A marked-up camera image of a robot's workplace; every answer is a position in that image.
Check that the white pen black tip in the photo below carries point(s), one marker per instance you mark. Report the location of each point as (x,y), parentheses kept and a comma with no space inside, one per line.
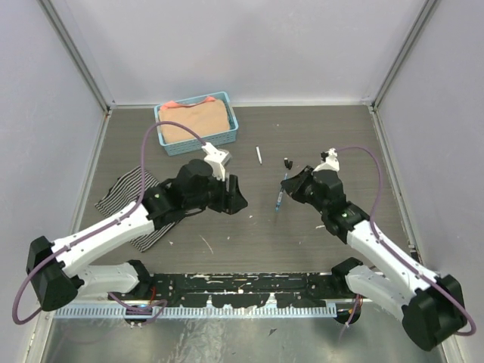
(259,156)

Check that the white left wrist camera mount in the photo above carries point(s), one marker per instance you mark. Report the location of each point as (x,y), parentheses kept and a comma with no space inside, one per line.
(218,159)

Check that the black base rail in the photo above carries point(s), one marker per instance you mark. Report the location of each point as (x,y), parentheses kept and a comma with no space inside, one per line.
(240,290)

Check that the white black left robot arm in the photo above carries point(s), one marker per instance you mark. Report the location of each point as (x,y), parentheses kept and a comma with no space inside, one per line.
(61,270)

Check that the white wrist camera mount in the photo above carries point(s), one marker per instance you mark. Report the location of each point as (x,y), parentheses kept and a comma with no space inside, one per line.
(329,161)
(218,159)

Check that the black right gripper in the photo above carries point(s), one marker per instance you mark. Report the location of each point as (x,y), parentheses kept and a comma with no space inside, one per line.
(294,185)

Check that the cyan gel pen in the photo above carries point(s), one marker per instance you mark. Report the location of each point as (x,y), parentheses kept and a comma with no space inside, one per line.
(280,196)

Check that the blue plastic basket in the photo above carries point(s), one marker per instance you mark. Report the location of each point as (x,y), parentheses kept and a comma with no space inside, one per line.
(177,141)

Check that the slotted cable duct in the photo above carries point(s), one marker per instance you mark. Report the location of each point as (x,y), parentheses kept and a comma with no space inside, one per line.
(269,311)

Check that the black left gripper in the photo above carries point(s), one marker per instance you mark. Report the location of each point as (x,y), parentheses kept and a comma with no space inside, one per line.
(234,201)

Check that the peach folded cloth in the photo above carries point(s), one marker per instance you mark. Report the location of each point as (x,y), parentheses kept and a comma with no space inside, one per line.
(207,117)

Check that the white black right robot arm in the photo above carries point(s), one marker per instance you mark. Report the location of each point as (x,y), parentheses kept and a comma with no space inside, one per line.
(429,307)

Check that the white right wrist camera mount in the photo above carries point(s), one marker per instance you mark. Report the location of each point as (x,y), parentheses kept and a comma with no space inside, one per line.
(329,161)

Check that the black white striped cloth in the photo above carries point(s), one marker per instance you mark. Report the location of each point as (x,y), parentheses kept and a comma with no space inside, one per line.
(125,190)

